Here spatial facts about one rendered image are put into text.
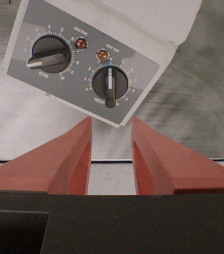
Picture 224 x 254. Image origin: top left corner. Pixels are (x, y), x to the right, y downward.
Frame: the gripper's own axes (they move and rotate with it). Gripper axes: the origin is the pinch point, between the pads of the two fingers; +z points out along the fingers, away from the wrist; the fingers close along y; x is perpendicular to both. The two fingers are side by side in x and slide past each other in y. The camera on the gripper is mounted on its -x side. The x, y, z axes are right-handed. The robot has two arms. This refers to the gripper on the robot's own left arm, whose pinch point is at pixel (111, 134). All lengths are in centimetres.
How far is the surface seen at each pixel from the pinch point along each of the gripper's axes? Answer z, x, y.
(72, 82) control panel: 8.4, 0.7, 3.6
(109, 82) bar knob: 6.6, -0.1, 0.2
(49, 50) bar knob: 8.0, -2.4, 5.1
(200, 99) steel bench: 14.7, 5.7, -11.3
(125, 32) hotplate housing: 8.7, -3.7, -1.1
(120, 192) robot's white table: 7.3, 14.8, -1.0
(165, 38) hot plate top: 7.2, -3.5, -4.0
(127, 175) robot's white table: 8.4, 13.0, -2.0
